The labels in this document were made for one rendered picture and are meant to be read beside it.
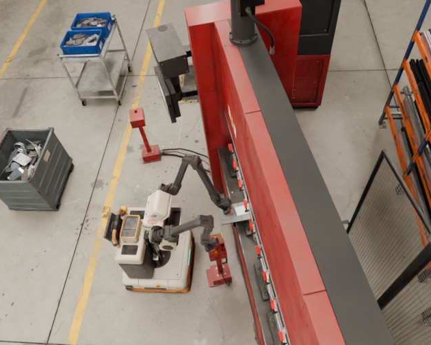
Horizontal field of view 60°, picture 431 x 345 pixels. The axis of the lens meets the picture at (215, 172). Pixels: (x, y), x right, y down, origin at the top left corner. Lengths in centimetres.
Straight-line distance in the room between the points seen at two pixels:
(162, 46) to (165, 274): 217
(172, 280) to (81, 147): 252
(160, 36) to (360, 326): 274
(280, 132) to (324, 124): 326
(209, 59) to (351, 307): 214
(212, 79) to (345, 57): 356
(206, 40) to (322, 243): 183
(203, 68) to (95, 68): 325
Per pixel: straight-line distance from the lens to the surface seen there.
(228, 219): 324
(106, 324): 422
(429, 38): 443
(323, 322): 162
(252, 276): 317
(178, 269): 389
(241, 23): 257
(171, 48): 332
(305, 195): 185
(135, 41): 707
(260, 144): 202
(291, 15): 306
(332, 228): 178
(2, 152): 510
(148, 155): 494
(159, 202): 297
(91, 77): 602
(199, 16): 299
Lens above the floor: 385
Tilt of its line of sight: 54 degrees down
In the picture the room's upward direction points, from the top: 8 degrees counter-clockwise
